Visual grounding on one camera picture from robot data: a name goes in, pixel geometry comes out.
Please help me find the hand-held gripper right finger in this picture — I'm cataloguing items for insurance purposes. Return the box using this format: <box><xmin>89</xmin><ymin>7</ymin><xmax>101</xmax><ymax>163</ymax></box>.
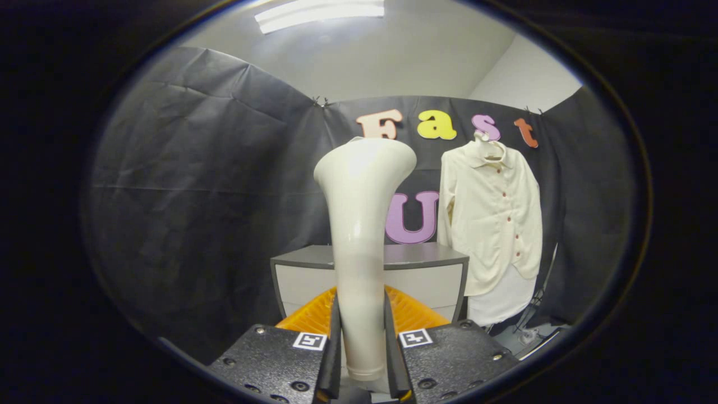
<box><xmin>383</xmin><ymin>284</ymin><xmax>519</xmax><ymax>404</ymax></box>

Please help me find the black backdrop cloth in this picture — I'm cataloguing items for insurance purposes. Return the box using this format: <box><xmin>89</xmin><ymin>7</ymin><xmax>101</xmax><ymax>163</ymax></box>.
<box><xmin>84</xmin><ymin>46</ymin><xmax>637</xmax><ymax>348</ymax></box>

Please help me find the black garment stand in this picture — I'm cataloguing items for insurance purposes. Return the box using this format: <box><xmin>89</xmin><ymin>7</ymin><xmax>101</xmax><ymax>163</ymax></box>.
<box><xmin>513</xmin><ymin>241</ymin><xmax>559</xmax><ymax>332</ymax></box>

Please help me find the white cloth under shirt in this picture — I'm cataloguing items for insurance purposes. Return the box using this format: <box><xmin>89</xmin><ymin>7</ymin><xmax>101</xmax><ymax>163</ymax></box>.
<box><xmin>467</xmin><ymin>264</ymin><xmax>538</xmax><ymax>326</ymax></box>

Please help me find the cream button shirt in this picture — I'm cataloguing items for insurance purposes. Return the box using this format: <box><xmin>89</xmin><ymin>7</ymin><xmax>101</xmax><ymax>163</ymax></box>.
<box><xmin>437</xmin><ymin>140</ymin><xmax>544</xmax><ymax>296</ymax></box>

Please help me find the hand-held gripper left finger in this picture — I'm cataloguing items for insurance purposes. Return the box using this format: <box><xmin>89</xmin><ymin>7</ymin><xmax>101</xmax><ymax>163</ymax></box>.
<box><xmin>208</xmin><ymin>286</ymin><xmax>341</xmax><ymax>404</ymax></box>

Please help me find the white clothes hanger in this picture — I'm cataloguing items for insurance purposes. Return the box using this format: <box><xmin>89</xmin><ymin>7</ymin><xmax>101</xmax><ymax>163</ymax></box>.
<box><xmin>473</xmin><ymin>130</ymin><xmax>505</xmax><ymax>161</ymax></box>

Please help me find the grey cabinet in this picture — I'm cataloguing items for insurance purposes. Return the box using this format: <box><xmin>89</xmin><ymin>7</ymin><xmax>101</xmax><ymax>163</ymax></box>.
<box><xmin>270</xmin><ymin>243</ymin><xmax>470</xmax><ymax>337</ymax></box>

